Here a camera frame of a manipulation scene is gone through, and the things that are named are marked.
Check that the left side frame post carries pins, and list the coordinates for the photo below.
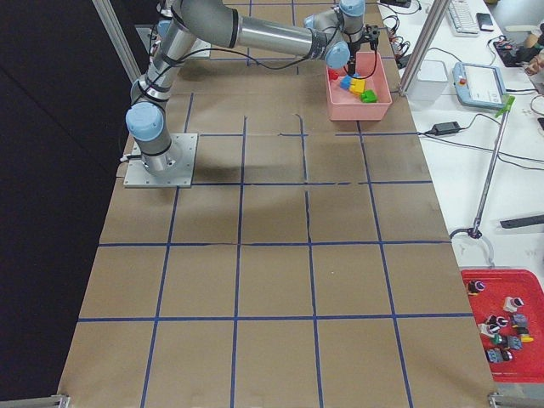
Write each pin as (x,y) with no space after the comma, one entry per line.
(118,39)

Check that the metal rod stand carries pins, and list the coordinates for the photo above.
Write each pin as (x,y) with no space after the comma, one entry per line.
(503,113)

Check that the aluminium frame post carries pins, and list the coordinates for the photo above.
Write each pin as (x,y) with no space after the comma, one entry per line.
(429,30)

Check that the white keyboard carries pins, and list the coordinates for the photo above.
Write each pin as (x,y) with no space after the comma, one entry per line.
(461,19)

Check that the blue toy block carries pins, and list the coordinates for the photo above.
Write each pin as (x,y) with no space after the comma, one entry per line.
(345,82)

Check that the person hand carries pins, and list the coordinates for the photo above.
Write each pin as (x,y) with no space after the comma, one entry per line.
(535,65)

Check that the red toy block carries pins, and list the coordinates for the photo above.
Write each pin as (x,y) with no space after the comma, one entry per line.
(332,75)

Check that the black smartphone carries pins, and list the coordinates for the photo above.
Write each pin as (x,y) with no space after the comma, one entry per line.
(485,22)

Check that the black power brick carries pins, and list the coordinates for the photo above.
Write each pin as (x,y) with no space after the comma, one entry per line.
(445,128)

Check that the green toy block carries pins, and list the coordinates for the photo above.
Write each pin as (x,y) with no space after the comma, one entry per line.
(368,96)

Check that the yellow toy block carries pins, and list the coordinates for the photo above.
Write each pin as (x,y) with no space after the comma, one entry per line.
(357,86)

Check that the pink plastic box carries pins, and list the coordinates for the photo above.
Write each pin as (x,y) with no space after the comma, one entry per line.
(345,106)

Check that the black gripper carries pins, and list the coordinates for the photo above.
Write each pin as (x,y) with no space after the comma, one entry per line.
(352,54)

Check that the white power box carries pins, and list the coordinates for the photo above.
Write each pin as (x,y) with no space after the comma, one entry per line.
(430,81)

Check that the teach pendant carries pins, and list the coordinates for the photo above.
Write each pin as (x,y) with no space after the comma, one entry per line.
(479,85)

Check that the red parts tray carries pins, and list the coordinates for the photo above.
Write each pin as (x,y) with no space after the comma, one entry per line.
(507,306)

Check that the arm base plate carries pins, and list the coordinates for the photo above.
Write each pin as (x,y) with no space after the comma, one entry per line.
(174,168)

